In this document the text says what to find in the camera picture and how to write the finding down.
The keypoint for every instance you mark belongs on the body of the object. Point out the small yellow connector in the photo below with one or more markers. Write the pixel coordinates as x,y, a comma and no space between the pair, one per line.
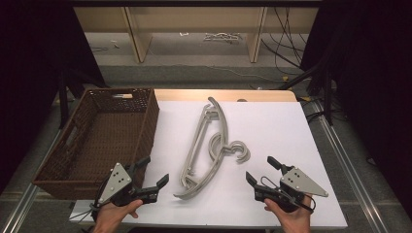
285,78

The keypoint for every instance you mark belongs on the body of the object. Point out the beige wooden shelf unit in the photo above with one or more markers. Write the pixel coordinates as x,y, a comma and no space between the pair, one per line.
139,35

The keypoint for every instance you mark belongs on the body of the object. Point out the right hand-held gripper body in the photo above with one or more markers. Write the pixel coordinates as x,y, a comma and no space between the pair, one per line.
298,181

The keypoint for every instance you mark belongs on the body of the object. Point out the white plastic clutter on floor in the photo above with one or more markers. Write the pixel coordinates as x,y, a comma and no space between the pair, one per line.
223,36

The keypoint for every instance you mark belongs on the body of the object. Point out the small white floor scrap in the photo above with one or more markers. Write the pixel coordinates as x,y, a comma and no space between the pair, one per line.
184,34

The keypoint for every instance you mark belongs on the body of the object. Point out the aluminium rail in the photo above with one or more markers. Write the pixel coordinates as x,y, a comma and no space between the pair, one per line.
353,174
19,207

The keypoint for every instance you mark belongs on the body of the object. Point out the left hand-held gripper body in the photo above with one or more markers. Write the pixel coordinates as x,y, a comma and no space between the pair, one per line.
116,181

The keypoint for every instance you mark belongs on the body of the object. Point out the dark curtain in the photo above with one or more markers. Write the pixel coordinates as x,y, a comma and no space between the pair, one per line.
375,81
29,64

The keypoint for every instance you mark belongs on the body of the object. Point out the person's left hand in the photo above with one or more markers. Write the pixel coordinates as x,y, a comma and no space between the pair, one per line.
110,216

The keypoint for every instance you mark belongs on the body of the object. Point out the black metal stand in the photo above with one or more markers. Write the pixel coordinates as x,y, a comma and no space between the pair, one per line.
63,100
327,97

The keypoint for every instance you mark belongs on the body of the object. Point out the person's right hand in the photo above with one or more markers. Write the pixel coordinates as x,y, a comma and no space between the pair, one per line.
294,221

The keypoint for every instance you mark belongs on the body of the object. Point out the white table cover sheet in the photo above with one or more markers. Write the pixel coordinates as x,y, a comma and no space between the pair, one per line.
275,136

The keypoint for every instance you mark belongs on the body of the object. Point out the brown wicker basket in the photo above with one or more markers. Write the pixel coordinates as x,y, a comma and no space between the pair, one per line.
107,136

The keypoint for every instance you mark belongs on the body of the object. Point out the grey plastic clothes hanger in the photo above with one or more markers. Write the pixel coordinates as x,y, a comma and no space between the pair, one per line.
211,145
195,142
224,123

